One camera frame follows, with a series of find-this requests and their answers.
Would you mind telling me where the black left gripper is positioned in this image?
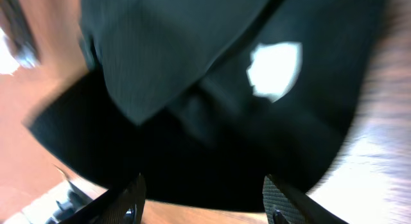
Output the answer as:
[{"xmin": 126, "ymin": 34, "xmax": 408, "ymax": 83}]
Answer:
[{"xmin": 1, "ymin": 0, "xmax": 40, "ymax": 68}]

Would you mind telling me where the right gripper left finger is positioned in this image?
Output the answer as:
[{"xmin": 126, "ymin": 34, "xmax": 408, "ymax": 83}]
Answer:
[{"xmin": 60, "ymin": 175, "xmax": 146, "ymax": 224}]

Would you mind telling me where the black t-shirt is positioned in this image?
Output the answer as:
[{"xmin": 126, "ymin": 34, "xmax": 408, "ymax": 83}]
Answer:
[{"xmin": 28, "ymin": 0, "xmax": 386, "ymax": 212}]

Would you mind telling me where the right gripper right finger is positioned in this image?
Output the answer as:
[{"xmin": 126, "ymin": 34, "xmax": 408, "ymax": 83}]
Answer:
[{"xmin": 262, "ymin": 175, "xmax": 347, "ymax": 224}]

